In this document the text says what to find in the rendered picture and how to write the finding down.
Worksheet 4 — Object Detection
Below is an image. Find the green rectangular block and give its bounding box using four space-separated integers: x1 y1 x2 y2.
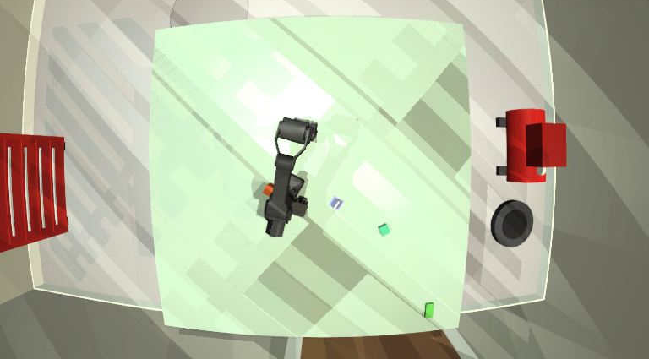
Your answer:
424 302 434 318

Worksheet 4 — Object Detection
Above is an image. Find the green cube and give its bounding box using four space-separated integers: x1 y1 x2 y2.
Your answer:
378 222 390 236

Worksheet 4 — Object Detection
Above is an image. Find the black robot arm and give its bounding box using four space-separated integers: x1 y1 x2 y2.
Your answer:
265 117 318 237

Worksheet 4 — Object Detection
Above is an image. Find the orange bar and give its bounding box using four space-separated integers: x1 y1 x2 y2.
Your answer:
263 183 274 196

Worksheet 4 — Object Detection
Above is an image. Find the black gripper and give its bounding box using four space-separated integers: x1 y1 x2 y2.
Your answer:
288 174 305 198

